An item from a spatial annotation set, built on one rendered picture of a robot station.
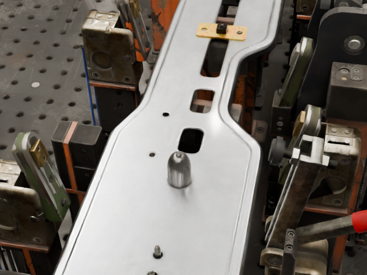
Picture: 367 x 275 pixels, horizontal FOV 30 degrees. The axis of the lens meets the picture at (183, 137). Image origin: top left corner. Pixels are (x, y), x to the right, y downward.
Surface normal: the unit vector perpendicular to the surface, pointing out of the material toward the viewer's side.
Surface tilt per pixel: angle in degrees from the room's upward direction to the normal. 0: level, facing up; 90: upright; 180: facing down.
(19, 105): 0
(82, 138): 0
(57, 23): 0
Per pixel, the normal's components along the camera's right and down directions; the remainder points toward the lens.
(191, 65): -0.02, -0.71
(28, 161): -0.21, 0.69
